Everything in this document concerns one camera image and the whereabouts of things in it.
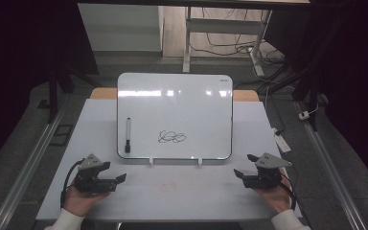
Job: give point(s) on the white desk frame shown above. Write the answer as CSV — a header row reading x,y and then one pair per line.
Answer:
x,y
223,26

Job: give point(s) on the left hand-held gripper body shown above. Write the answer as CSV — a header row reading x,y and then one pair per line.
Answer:
x,y
91,185

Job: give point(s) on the black stand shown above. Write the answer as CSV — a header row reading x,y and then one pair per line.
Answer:
x,y
306,89
53,96

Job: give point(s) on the person's left hand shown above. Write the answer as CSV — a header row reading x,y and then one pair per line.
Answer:
x,y
80,201

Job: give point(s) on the white power strip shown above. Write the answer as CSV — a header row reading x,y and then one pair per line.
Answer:
x,y
282,143

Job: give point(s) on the metal floor rail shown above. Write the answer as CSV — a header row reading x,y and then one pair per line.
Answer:
x,y
329,166
28,166

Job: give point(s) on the black floor frame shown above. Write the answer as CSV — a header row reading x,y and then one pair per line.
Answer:
x,y
62,134

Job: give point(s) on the person's right hand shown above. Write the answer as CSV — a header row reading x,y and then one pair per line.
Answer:
x,y
276,198

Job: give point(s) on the white whiteboard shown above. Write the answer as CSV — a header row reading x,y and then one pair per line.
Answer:
x,y
179,108

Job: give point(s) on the wooden table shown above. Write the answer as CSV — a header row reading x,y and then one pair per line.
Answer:
x,y
103,94

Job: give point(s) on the white whiteboard stand foot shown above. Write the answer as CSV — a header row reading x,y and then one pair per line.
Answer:
x,y
200,162
151,161

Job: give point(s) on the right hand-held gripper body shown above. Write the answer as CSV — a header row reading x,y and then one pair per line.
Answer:
x,y
263,179

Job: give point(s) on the white plug adapter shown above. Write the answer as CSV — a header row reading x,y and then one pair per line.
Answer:
x,y
304,115

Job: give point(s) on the white marker with black cap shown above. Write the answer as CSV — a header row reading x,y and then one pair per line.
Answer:
x,y
128,131

